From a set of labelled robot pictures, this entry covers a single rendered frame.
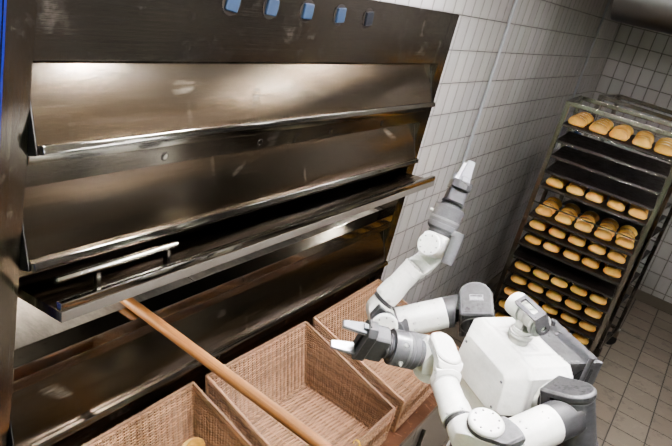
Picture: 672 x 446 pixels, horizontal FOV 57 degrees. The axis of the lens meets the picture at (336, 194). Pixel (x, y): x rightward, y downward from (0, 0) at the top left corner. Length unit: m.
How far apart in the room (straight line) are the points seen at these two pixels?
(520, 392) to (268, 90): 1.04
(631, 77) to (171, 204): 4.92
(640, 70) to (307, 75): 4.40
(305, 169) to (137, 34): 0.87
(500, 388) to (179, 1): 1.19
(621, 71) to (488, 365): 4.63
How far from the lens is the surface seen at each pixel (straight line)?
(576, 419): 1.57
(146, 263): 1.62
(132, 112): 1.48
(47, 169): 1.41
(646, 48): 6.03
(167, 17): 1.48
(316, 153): 2.15
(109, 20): 1.39
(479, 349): 1.71
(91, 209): 1.53
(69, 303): 1.41
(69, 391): 1.81
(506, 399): 1.66
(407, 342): 1.55
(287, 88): 1.88
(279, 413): 1.54
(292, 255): 2.27
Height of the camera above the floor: 2.20
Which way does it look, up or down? 20 degrees down
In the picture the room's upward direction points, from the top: 14 degrees clockwise
